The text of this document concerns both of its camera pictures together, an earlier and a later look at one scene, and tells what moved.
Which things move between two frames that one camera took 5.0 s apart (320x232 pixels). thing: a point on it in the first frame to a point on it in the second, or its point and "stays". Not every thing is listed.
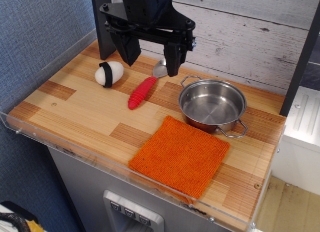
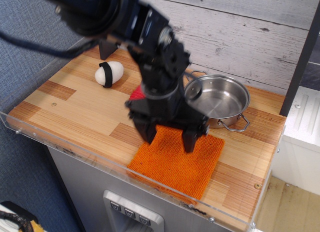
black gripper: (149, 16) to (164, 104)
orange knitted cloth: (180, 158) stays
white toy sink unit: (297, 163) stays
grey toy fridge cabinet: (107, 200) stays
